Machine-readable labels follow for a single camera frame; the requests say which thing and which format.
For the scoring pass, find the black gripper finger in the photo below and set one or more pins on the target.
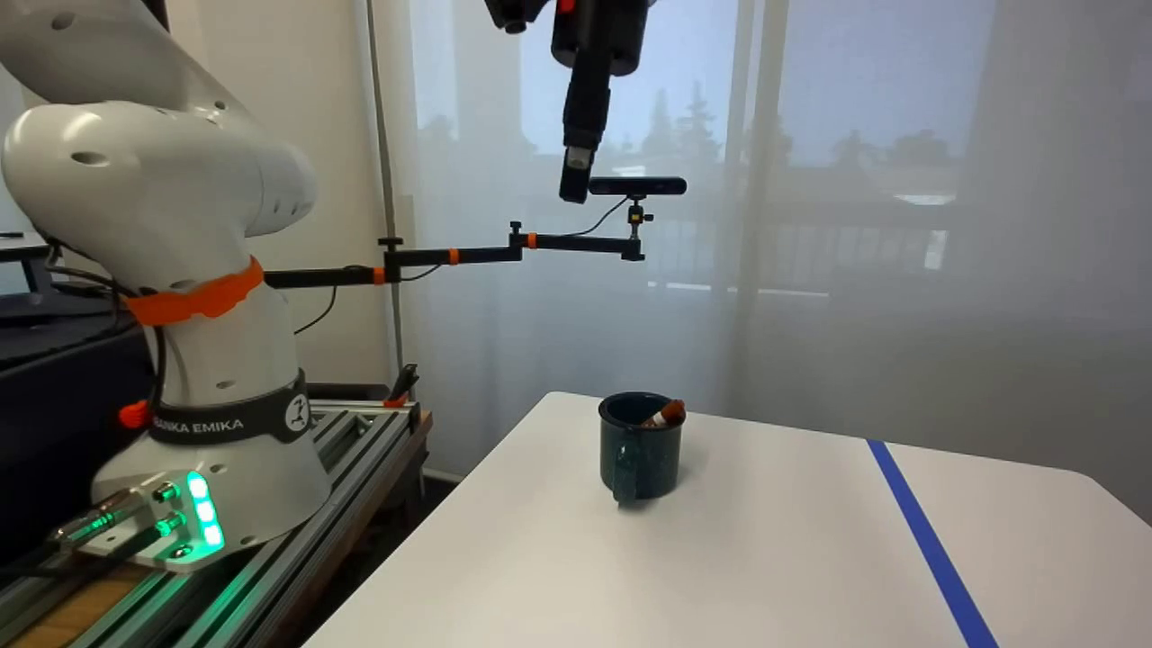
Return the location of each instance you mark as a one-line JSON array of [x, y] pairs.
[[579, 173]]

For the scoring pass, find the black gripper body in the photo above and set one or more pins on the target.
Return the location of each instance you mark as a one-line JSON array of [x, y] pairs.
[[589, 105]]

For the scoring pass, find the orange white marker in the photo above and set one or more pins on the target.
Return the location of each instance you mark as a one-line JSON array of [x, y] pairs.
[[665, 417]]

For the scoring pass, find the black boom arm orange joints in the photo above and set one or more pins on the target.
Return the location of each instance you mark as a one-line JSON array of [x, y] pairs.
[[481, 252]]

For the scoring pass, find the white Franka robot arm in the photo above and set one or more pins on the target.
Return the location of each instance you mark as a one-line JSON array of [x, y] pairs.
[[147, 183]]

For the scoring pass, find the dark green mug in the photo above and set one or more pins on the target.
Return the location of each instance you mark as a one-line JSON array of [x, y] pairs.
[[639, 462]]

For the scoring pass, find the thin metal vertical pole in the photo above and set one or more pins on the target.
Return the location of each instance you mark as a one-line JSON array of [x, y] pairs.
[[388, 145]]

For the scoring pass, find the white sheer curtain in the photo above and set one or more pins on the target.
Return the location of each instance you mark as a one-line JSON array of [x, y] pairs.
[[839, 239]]

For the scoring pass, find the blue tape strip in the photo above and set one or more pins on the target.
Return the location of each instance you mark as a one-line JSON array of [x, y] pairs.
[[929, 541]]

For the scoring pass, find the black side desk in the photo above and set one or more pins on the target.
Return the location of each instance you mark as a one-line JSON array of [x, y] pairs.
[[59, 409]]

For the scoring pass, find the black stereo camera bar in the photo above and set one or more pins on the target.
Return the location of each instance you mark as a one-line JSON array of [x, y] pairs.
[[639, 184]]

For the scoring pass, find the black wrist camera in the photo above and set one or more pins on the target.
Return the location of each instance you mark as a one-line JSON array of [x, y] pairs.
[[508, 13]]

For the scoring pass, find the aluminium rail base frame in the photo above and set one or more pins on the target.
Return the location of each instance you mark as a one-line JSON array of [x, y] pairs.
[[347, 481]]

